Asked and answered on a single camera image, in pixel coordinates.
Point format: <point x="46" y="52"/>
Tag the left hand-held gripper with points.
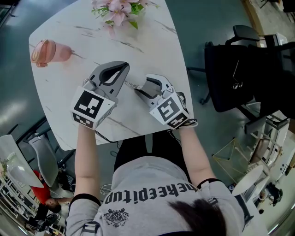
<point x="90" y="106"/>

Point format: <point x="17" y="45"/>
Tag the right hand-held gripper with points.
<point x="170" y="108"/>

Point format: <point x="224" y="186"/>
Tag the clear cotton swab container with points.
<point x="134" y="85"/>

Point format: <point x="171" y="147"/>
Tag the person's left forearm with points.
<point x="86" y="161"/>

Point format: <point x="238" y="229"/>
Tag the person's right forearm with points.
<point x="196" y="156"/>

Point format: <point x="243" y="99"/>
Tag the pink drinking cup with lid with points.
<point x="53" y="53"/>

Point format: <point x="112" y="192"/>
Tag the person's black trousers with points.
<point x="131" y="152"/>

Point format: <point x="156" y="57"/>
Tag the potted pink artificial flowers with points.
<point x="122" y="11"/>

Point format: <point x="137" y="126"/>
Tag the black mesh office chair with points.
<point x="242" y="76"/>

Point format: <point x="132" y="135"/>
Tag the person's grey printed T-shirt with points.
<point x="147" y="179"/>

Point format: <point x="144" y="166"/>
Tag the grey plastic chair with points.
<point x="45" y="159"/>

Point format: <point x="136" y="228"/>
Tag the white metal rack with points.
<point x="269" y="138"/>

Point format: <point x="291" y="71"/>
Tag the round white side table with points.
<point x="247" y="181"/>

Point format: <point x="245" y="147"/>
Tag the white flower bouquet in vase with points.
<point x="5" y="167"/>

